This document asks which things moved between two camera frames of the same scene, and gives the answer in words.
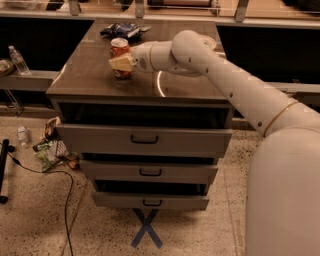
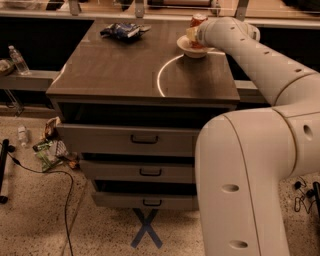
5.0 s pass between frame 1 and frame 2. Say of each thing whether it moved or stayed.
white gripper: moved
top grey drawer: stayed
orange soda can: moved
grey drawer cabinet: stayed
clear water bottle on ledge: stayed
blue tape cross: stayed
